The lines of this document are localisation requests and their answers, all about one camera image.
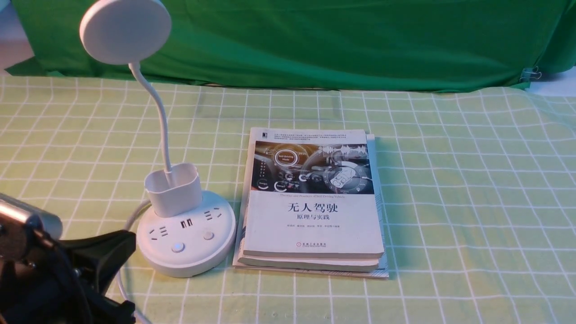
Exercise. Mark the green backdrop cloth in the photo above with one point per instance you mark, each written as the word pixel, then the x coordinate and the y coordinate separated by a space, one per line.
pixel 396 45

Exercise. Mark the white desk lamp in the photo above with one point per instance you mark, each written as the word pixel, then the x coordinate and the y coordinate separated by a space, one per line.
pixel 187 230

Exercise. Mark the metal binder clip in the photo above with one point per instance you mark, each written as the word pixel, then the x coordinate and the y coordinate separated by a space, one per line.
pixel 530 74

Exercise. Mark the bottom light blue book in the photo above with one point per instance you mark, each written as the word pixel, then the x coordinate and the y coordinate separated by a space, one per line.
pixel 382 225

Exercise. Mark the green checkered tablecloth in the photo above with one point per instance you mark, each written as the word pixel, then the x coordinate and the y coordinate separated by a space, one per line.
pixel 478 190

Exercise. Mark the middle stacked book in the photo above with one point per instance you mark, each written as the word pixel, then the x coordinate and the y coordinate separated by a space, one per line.
pixel 310 264

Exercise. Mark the white self-driving textbook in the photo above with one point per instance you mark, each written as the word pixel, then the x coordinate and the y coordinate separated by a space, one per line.
pixel 315 216

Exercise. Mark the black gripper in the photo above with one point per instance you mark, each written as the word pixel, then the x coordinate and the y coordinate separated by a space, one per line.
pixel 68 289

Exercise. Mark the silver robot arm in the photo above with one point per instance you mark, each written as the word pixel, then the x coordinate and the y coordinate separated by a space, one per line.
pixel 27 230

